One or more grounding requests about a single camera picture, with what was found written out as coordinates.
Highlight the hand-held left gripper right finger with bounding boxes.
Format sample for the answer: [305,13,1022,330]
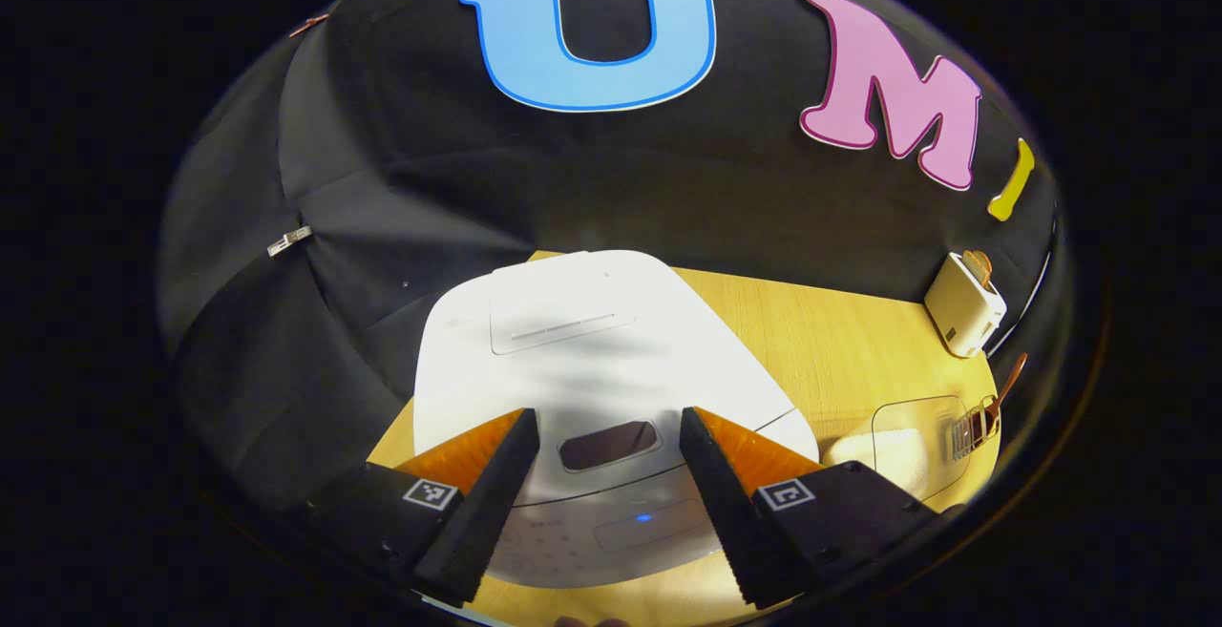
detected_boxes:
[680,407,965,609]

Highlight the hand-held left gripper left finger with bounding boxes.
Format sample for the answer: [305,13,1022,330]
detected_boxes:
[305,408,541,609]

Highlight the white rice cooker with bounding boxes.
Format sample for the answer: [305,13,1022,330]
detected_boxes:
[412,250,820,590]

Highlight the clear rice container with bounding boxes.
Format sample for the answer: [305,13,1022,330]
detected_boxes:
[823,395,975,504]

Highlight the wire chopstick holder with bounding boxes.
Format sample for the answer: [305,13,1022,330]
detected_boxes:
[950,396,1001,463]

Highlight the wooden spoon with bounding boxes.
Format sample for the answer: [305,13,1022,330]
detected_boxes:
[983,352,1029,428]

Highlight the white toaster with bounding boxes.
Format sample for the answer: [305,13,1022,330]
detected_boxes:
[923,255,1008,359]

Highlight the black backdrop cloth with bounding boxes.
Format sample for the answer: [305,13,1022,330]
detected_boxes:
[158,0,1065,513]

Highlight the white cable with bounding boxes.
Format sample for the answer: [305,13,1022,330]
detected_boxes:
[988,250,1053,357]

